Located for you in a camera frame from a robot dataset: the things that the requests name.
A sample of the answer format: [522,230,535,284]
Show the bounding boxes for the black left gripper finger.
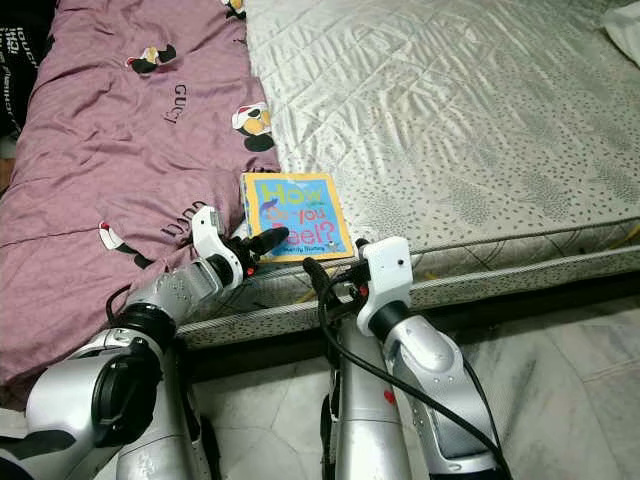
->
[248,226,291,259]

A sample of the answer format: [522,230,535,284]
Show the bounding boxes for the yellow blue children's book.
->
[240,172,356,264]

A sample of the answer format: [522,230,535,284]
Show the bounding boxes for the white patterned mattress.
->
[180,0,640,346]

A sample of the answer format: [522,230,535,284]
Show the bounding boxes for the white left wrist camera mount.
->
[192,205,233,271]

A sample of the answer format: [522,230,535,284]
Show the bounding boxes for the grey left robot leg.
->
[115,400,211,480]

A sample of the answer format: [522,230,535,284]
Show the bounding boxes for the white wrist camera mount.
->
[355,236,416,336]
[192,205,233,271]

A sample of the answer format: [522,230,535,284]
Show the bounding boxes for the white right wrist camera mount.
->
[355,236,416,336]

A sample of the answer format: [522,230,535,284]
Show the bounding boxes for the white pillow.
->
[600,0,640,51]

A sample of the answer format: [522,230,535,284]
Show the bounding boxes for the purple cartoon print quilt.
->
[0,0,281,406]

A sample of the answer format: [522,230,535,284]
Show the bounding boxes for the black printed bag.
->
[0,0,61,136]

